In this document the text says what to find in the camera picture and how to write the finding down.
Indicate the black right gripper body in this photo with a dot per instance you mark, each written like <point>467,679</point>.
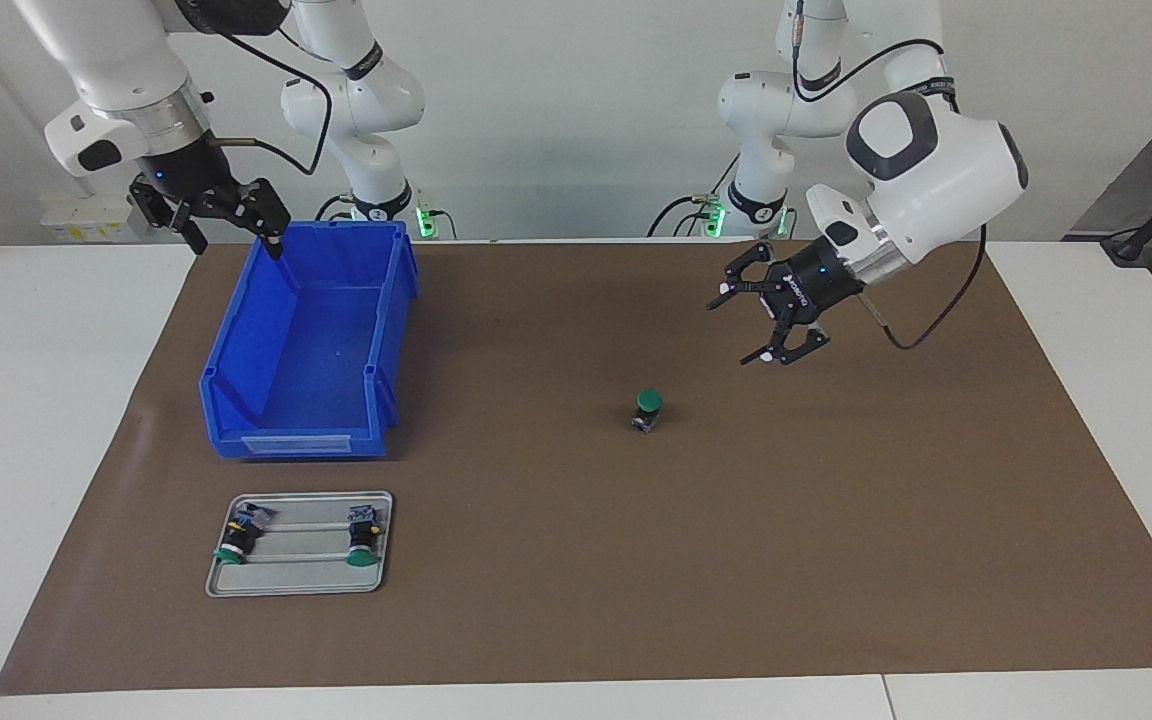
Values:
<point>186,175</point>

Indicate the green push button dark block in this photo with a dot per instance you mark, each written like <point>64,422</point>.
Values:
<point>239,535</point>

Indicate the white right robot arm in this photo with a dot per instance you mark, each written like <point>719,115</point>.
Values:
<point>116,60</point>

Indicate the blue plastic storage bin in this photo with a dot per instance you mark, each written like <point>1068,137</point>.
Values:
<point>306,340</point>

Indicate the green mushroom push button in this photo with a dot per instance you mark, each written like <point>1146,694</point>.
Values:
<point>647,402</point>

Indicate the green push button white block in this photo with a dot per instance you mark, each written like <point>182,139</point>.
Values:
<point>363,535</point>

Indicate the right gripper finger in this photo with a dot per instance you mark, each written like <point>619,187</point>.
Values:
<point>164,212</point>
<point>266,215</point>

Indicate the grey metal tray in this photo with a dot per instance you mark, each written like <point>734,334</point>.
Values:
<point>301,577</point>

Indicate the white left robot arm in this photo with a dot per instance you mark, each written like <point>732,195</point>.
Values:
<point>946,170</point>

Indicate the dark grey partition panel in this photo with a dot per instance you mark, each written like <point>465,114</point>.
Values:
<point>1136,165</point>

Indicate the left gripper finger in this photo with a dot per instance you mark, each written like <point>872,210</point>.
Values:
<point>791,345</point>
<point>751,275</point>

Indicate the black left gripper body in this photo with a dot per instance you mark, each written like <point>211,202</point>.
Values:
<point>821,285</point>

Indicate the brown table mat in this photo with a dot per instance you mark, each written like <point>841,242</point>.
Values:
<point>586,550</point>

